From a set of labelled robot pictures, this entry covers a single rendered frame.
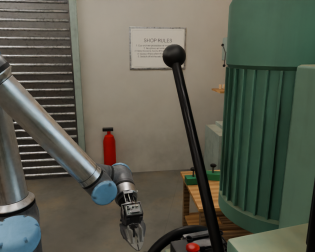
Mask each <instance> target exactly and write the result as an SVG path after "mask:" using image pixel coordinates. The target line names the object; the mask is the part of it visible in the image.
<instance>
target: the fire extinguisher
mask: <svg viewBox="0 0 315 252"><path fill-rule="evenodd" d="M102 131H103V132H107V135H105V136H104V139H103V155H104V165H109V166H112V165H114V164H116V140H115V138H114V136H113V135H112V134H111V132H112V131H114V130H113V127H103V128H102Z"/></svg>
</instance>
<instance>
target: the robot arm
mask: <svg viewBox="0 0 315 252"><path fill-rule="evenodd" d="M11 71H12V66H11V65H10V64H9V63H8V62H7V61H6V60H5V59H4V57H3V56H2V55H1V52H0V252H43V248H42V238H41V228H40V213H39V209H38V206H37V204H36V199H35V195H34V194H33V193H32V192H30V191H28V189H27V185H26V180H25V175H24V171H23V166H22V161H21V157H20V152H19V147H18V142H17V138H16V133H15V128H14V124H13V120H14V121H16V122H17V123H18V124H19V125H20V126H21V127H22V128H23V129H24V130H25V131H26V132H27V133H28V134H29V135H30V136H31V137H32V138H33V139H34V140H35V141H36V142H37V143H38V144H39V145H40V146H41V147H42V148H43V149H44V150H45V151H46V152H47V153H48V154H49V155H50V156H51V157H52V158H53V159H54V160H55V161H56V162H57V163H58V164H60V165H61V166H62V167H63V168H64V169H65V170H66V171H67V172H68V173H69V174H70V175H71V176H72V177H73V178H74V179H75V180H76V181H77V182H78V183H79V184H80V186H81V187H82V188H83V189H84V190H85V191H86V192H87V193H88V194H89V195H90V196H91V199H92V200H93V201H94V202H95V203H96V204H97V205H101V206H104V205H107V204H109V203H111V202H112V201H113V200H115V202H116V204H117V205H119V206H120V207H121V211H120V216H121V219H120V222H121V223H120V224H119V226H120V233H121V235H122V237H123V239H125V240H126V242H128V244H129V245H130V246H131V247H132V248H133V249H135V250H136V251H140V250H141V249H142V247H143V243H144V238H145V232H146V224H145V223H144V220H143V215H144V212H143V208H142V205H141V202H140V201H137V198H138V190H136V187H135V183H134V180H133V176H132V172H131V170H130V168H129V166H128V165H126V164H125V163H115V164H113V165H112V166H111V165H105V164H100V163H95V162H94V161H93V160H92V159H91V158H90V157H89V156H88V155H87V154H86V153H85V152H84V151H83V150H82V149H81V148H80V147H79V145H78V144H77V143H76V142H75V141H74V140H73V139H72V138H71V137H70V136H69V135H68V134H67V133H66V132H65V131H64V130H63V129H62V127H61V126H60V125H59V124H58V123H57V122H56V121H55V120H54V119H53V118H52V117H51V116H50V115H49V114H48V113H47V112H46V110H45V109H44V108H43V107H42V106H41V105H40V104H39V103H38V102H37V101H36V100H35V99H34V98H33V97H32V95H31V94H30V93H29V92H28V91H27V90H26V89H25V88H24V87H23V86H22V85H21V84H20V83H19V82H18V81H17V79H16V78H15V77H14V76H13V75H12V73H11ZM135 203H136V204H135ZM135 235H136V236H137V243H138V244H136V242H135V239H134V237H135Z"/></svg>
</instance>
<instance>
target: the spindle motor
mask: <svg viewBox="0 0 315 252"><path fill-rule="evenodd" d="M226 64H227V65H228V67H226V69H225V87H224V105H223V123H222V141H221V158H220V176H219V191H218V205H219V208H220V210H221V211H222V213H223V214H224V215H225V216H226V217H227V218H228V219H229V220H230V221H232V222H233V223H234V224H236V225H237V226H239V227H241V228H243V229H245V230H247V231H249V232H251V233H254V234H257V233H262V232H267V231H272V230H277V229H279V223H280V214H281V205H282V197H283V188H284V179H285V170H286V162H287V153H288V144H289V135H290V127H291V118H292V109H293V101H294V92H295V83H296V74H297V68H298V66H300V65H315V0H232V1H231V3H230V5H229V12H228V30H227V48H226Z"/></svg>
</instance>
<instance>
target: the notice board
mask: <svg viewBox="0 0 315 252"><path fill-rule="evenodd" d="M172 44H177V45H180V46H181V47H182V48H183V49H184V50H185V52H186V27H138V26H129V66H130V70H172V68H171V67H168V66H167V65H166V64H165V63H164V61H163V52H164V50H165V48H166V47H167V46H169V45H172ZM181 68H182V69H186V60H185V61H184V63H183V64H182V65H181Z"/></svg>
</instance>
